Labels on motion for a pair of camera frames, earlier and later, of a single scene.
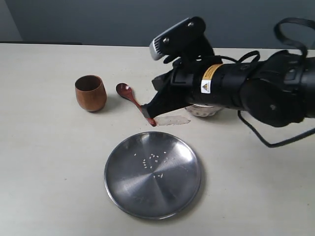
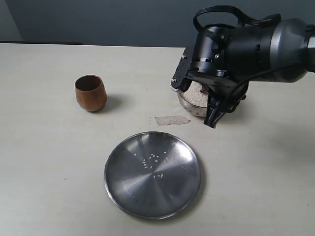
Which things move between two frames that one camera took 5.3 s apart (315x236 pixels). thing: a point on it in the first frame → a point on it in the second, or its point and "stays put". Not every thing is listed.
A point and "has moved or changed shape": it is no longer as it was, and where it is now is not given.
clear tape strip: (172, 120) stays put
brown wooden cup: (90, 92) stays put
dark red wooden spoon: (127, 91) has moved or changed shape
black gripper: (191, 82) → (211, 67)
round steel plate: (153, 175) stays put
